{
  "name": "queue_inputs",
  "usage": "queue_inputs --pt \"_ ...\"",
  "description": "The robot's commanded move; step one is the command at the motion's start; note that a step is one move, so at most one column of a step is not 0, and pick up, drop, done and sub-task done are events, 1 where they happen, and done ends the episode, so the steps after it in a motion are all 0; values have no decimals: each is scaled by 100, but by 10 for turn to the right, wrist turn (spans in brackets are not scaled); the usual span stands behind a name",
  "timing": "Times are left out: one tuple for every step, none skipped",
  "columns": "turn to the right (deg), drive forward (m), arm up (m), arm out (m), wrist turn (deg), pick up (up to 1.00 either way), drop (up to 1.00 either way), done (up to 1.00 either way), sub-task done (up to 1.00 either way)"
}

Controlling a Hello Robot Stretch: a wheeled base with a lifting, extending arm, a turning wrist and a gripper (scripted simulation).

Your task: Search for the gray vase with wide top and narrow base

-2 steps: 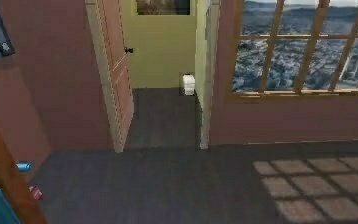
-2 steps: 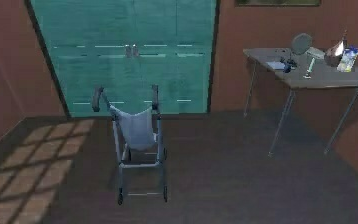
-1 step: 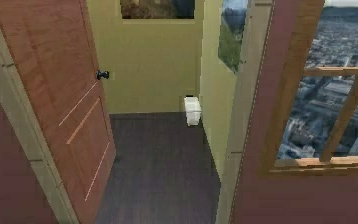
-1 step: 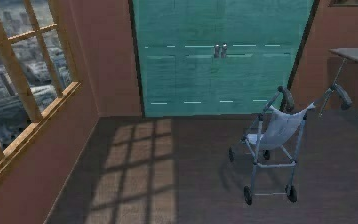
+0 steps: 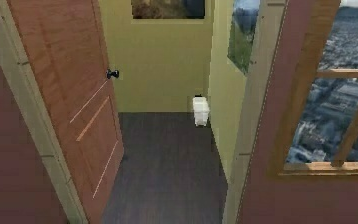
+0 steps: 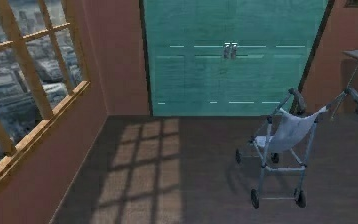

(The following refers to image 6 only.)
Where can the grey baby stroller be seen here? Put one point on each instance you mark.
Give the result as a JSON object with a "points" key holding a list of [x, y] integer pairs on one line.
{"points": [[288, 131]]}

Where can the teal double door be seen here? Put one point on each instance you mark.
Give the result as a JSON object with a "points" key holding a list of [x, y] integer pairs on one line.
{"points": [[193, 76]]}

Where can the wooden framed window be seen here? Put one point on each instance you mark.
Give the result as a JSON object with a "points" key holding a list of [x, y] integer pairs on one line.
{"points": [[23, 56]]}

